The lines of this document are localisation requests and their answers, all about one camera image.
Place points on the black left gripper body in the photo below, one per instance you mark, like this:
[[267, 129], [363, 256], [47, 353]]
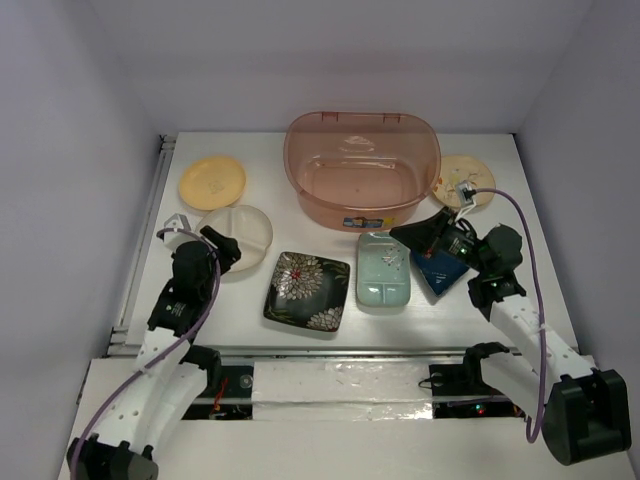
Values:
[[226, 259]]

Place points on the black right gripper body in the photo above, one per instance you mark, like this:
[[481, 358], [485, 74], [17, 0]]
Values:
[[458, 241]]

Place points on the white divided round plate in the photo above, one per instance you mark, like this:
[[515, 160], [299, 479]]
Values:
[[249, 226]]

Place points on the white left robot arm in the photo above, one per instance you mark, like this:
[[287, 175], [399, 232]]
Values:
[[122, 439]]

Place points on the pink translucent plastic bin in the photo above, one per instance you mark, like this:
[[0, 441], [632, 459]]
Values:
[[361, 171]]

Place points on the dark blue leaf plate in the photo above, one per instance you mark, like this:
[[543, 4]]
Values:
[[440, 271]]

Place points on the light green rectangular plate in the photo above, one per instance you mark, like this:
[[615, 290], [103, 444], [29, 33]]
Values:
[[383, 272]]

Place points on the yellow round plastic plate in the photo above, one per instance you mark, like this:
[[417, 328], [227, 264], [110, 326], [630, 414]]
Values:
[[212, 182]]

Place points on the cream bird pattern plate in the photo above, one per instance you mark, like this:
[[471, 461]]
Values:
[[456, 169]]

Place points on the black floral square plate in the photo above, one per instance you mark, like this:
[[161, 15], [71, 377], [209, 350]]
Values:
[[307, 292]]

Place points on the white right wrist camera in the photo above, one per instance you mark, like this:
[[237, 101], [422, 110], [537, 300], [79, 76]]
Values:
[[466, 195]]

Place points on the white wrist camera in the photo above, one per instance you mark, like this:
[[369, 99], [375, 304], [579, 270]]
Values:
[[175, 230], [466, 195]]

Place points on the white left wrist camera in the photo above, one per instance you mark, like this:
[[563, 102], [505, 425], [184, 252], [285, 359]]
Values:
[[175, 230]]

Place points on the aluminium rail frame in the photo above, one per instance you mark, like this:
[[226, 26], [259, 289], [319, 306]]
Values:
[[425, 324]]

